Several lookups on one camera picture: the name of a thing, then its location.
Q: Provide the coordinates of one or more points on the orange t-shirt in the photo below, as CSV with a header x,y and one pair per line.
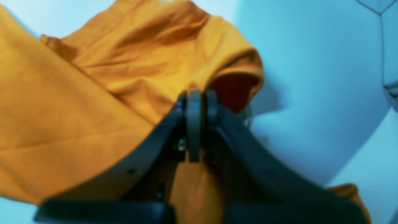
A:
x,y
72,107

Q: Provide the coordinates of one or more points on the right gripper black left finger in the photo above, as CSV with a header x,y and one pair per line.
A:
x,y
135,190

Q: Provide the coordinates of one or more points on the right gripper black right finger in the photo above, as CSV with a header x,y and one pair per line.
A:
x,y
259,188

